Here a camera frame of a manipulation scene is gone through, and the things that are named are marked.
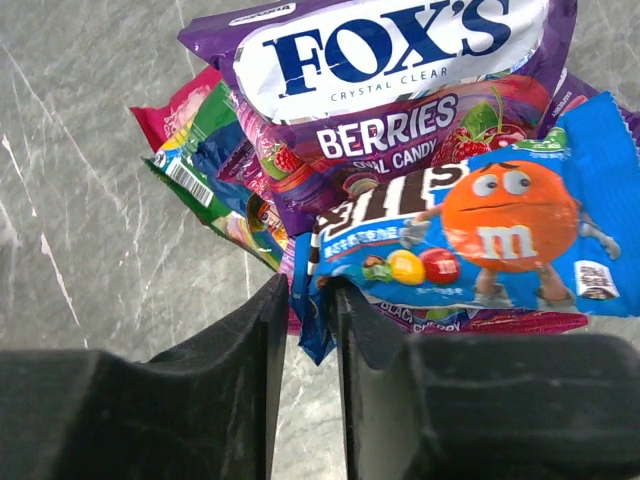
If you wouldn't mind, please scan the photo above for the purple snack packet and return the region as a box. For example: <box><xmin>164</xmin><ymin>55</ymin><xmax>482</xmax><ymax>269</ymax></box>
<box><xmin>374</xmin><ymin>69</ymin><xmax>598</xmax><ymax>334</ymax></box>

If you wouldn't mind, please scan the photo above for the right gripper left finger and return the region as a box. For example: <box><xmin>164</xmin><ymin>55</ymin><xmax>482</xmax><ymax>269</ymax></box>
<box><xmin>1</xmin><ymin>275</ymin><xmax>288</xmax><ymax>479</ymax></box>

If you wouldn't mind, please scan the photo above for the blue M&M's packet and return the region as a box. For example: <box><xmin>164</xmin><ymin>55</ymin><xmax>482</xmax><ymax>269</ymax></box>
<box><xmin>291</xmin><ymin>91</ymin><xmax>639</xmax><ymax>362</ymax></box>

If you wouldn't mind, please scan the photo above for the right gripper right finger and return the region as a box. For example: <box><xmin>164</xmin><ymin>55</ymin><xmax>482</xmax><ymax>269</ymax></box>
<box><xmin>332</xmin><ymin>284</ymin><xmax>639</xmax><ymax>479</ymax></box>

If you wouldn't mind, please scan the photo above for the green snack bag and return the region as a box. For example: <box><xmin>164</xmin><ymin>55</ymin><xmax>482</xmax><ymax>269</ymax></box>
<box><xmin>144</xmin><ymin>83</ymin><xmax>288</xmax><ymax>270</ymax></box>

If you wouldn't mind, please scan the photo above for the purple Fox's berries bag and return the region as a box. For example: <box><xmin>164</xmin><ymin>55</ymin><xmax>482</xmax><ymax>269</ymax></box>
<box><xmin>178</xmin><ymin>0</ymin><xmax>578</xmax><ymax>236</ymax></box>

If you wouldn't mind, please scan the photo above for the orange snack packet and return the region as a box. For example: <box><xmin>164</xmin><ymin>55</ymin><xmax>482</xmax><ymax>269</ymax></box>
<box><xmin>247</xmin><ymin>194</ymin><xmax>289</xmax><ymax>249</ymax></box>

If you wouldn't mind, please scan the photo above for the blue Slendy snack bag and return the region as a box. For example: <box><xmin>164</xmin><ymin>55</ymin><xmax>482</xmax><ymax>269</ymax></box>
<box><xmin>192</xmin><ymin>121</ymin><xmax>286</xmax><ymax>270</ymax></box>

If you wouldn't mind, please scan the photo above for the red snack bag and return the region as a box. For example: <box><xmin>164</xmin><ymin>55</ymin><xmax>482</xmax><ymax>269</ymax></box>
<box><xmin>129</xmin><ymin>66</ymin><xmax>222</xmax><ymax>152</ymax></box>

